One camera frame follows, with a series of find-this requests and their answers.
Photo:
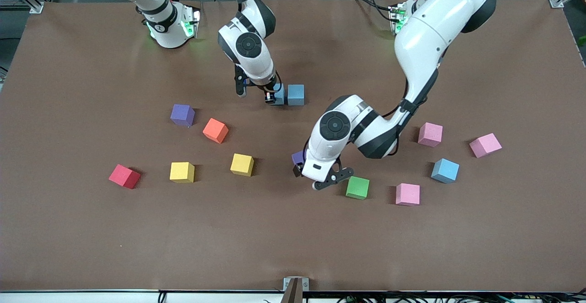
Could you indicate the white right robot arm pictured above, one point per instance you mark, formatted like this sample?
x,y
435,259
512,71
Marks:
x,y
261,70

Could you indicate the light blue foam cube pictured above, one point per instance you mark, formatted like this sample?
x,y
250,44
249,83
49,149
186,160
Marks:
x,y
280,93
445,170
295,95

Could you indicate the pink foam cube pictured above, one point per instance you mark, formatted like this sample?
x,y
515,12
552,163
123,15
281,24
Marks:
x,y
430,134
485,145
407,194

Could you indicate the small green object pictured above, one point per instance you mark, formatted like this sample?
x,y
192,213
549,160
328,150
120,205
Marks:
x,y
583,41

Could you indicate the green foam cube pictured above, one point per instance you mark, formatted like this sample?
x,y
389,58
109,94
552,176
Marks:
x,y
357,187

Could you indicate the orange foam cube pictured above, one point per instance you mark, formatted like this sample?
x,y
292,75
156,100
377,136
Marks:
x,y
215,130

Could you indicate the red foam cube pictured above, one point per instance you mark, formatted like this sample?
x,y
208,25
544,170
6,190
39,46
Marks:
x,y
123,175

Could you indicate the yellow foam cube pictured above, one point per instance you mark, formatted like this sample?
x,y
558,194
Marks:
x,y
181,172
241,164

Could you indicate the purple foam cube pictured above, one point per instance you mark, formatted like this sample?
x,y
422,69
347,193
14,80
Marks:
x,y
182,114
298,158

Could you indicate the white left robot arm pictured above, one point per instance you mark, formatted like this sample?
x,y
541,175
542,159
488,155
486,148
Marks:
x,y
425,33

